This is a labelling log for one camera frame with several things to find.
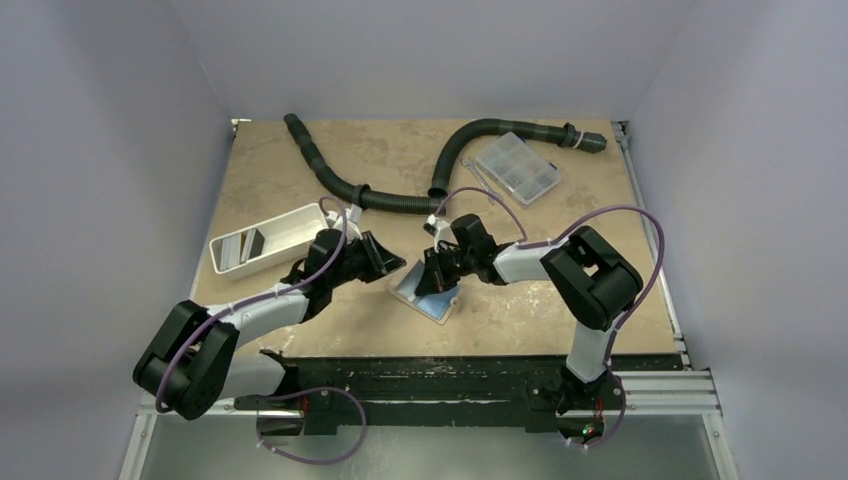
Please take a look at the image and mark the aluminium frame rail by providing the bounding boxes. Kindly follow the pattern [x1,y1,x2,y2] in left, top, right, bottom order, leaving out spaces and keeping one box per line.
[121,355,738,479]

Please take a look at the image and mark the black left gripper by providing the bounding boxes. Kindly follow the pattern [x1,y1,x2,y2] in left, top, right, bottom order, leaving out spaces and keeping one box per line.
[328,231,405,289]

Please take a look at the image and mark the long dark corrugated hose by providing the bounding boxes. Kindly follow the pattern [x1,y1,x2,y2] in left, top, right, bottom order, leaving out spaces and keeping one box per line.
[283,113,446,216]

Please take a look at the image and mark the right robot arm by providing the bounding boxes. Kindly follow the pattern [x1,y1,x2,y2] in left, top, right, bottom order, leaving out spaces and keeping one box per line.
[414,214,644,407]

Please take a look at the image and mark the beige card holder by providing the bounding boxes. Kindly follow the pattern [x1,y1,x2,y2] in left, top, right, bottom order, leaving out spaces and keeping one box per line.
[388,261,461,325]

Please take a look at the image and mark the silver open-end wrench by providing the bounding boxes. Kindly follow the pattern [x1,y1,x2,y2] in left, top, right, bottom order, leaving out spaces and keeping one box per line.
[461,157,500,204]

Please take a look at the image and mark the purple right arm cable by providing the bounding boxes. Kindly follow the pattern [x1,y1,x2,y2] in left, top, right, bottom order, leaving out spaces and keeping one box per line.
[433,186,666,450]

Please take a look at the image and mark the clear plastic compartment box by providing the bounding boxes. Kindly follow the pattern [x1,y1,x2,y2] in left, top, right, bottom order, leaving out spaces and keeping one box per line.
[477,132,563,207]

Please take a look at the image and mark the curved dark corrugated hose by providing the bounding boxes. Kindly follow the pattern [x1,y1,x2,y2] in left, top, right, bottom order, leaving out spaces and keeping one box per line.
[427,118,608,200]

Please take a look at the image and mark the silver cards in tray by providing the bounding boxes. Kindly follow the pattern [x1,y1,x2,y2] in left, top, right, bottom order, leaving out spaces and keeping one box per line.
[218,228,265,271]

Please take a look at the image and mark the white plastic tray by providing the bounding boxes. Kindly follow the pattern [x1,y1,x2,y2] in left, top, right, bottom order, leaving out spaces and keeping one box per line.
[209,203,327,280]

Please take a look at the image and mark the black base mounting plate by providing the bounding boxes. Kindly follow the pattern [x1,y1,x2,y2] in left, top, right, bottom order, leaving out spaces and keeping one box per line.
[221,355,635,438]

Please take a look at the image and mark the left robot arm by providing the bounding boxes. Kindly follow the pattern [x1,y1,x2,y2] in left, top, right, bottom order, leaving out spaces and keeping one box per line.
[132,229,406,420]

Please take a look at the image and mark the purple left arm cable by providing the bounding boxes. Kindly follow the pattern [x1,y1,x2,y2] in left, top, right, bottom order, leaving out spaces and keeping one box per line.
[154,195,368,466]

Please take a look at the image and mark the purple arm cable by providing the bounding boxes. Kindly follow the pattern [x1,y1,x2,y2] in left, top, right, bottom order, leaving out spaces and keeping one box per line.
[154,195,368,466]
[433,186,666,450]

